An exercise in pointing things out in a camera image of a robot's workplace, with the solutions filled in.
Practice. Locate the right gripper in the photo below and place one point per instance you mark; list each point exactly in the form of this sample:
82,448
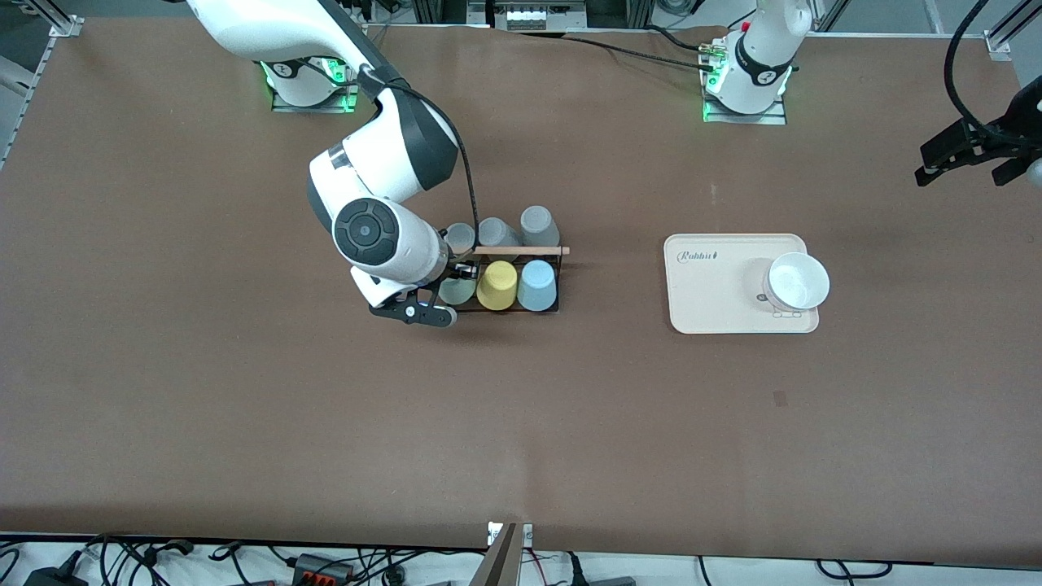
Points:
458,264

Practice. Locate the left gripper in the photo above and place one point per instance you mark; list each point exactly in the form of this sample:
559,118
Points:
1004,138

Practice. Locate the pale green cup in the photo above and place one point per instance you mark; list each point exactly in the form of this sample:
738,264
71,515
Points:
458,291

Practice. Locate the light blue cup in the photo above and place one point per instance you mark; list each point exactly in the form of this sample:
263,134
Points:
537,286

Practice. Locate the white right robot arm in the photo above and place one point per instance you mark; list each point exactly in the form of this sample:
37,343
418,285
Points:
391,146

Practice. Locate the grey cup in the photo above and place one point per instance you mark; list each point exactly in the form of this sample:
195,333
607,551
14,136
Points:
495,232
539,224
461,236

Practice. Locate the yellow cup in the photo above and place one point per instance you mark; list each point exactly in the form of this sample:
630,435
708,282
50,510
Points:
498,286

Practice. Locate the white bowl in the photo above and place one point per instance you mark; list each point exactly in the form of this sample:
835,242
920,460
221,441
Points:
798,281

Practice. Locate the beige rabbit print tray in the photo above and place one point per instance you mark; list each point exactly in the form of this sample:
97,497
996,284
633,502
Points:
708,301

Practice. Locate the white power strip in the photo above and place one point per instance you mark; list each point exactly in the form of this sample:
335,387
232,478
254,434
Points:
529,16

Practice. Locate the black orange power strip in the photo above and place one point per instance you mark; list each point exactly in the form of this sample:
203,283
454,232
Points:
313,564

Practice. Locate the black power adapter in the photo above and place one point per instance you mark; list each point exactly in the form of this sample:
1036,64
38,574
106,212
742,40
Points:
53,579

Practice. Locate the aluminium corner bracket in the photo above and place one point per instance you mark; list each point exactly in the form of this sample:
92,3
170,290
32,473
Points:
998,45
65,26

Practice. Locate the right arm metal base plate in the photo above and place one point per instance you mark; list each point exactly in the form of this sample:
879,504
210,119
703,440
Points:
313,106

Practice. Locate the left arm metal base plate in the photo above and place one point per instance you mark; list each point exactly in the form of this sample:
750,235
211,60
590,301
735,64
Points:
716,114

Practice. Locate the grey camera stand pole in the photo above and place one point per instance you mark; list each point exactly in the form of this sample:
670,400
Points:
501,563

